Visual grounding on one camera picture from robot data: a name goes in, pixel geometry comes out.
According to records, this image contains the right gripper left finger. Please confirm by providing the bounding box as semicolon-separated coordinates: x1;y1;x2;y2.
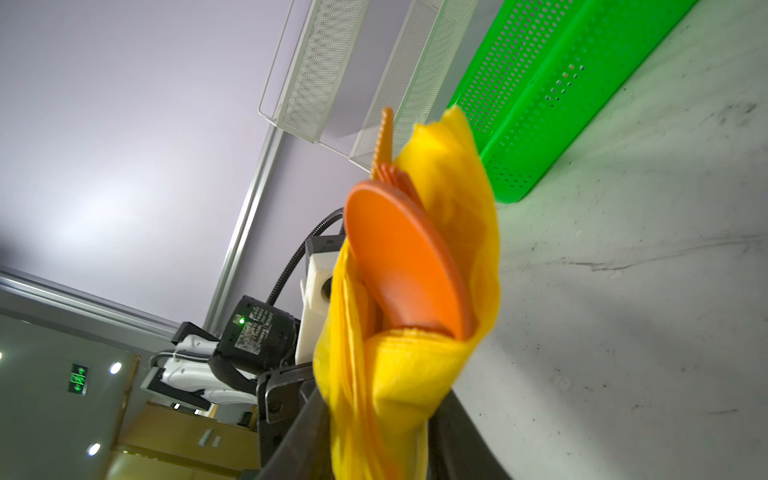
239;389;335;479

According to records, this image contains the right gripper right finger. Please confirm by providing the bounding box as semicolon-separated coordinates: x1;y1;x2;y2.
427;390;510;480

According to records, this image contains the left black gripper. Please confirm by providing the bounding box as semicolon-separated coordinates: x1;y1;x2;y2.
256;363;315;467

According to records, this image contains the yellow paper napkin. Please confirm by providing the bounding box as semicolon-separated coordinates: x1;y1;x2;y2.
313;106;501;479

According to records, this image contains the orange plastic spoon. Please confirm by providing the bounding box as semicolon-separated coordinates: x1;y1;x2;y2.
345;180;474;341

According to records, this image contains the orange plastic fork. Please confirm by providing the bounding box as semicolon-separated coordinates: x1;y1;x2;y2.
373;163;423;208

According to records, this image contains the green plastic basket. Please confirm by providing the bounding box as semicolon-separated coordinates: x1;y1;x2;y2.
451;0;694;203

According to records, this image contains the orange plastic knife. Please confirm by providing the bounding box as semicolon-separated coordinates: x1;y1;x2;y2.
371;107;394;180

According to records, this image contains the white mesh two-tier shelf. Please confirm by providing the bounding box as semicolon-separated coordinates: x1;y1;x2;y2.
259;1;479;170

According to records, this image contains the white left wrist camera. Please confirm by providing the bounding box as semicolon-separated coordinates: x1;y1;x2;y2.
295;234;346;364

